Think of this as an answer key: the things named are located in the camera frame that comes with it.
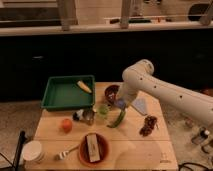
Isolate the blue sponge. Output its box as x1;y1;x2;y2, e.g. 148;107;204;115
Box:
114;99;126;110

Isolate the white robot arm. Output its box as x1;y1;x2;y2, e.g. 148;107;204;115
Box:
117;59;213;129

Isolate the purple bowl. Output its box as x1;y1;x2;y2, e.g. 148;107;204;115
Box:
104;85;119;104

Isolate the green cup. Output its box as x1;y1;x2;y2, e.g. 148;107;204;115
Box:
97;104;110;119

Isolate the yellow corn cob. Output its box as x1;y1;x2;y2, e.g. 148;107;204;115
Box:
77;81;92;93

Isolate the green chili pepper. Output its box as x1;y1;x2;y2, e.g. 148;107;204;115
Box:
107;110;126;128

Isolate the metal measuring cup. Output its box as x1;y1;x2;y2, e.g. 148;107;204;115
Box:
83;109;95;125

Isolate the green plastic tray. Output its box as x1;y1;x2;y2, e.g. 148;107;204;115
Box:
41;75;95;111

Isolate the grey triangular cloth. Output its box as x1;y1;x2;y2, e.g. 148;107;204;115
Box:
131;98;147;116

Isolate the black and white toy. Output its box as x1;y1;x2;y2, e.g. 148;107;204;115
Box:
72;109;84;121

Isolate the orange fruit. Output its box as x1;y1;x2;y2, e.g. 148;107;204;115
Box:
61;119;72;133

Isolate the dark red grape bunch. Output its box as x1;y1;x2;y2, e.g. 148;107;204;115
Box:
139;116;158;137

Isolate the wooden block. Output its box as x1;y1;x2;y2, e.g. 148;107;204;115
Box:
86;134;100;162

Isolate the orange plate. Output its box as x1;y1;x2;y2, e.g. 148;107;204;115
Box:
78;133;109;167

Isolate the spice bottle rack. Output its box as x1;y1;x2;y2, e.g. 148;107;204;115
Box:
191;127;213;154

